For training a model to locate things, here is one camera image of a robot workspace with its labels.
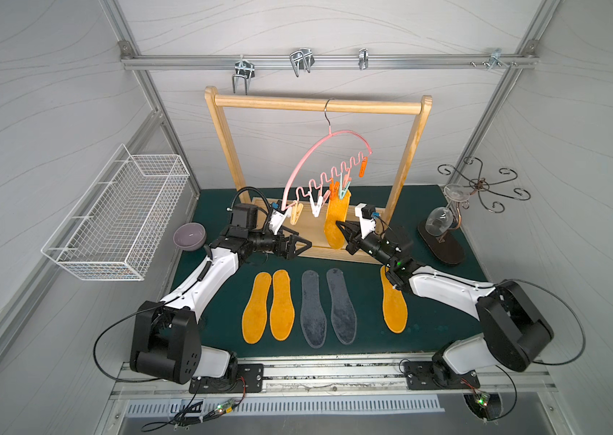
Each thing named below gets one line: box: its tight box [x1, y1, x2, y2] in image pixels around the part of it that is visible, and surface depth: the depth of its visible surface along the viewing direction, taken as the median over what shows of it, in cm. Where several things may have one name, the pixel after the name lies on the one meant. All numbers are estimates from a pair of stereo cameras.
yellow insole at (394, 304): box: [379, 264, 409, 334], surface depth 88 cm
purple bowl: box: [173, 222, 207, 252], surface depth 101 cm
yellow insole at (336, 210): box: [324, 190, 352, 250], surface depth 78 cm
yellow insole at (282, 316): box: [269, 269, 295, 342], surface depth 88 cm
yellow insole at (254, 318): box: [241, 271, 273, 345], surface depth 87 cm
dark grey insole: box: [326, 268, 358, 345], surface depth 88 cm
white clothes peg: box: [307, 191, 323, 219], surface depth 70 cm
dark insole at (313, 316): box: [300, 270, 328, 349], surface depth 87 cm
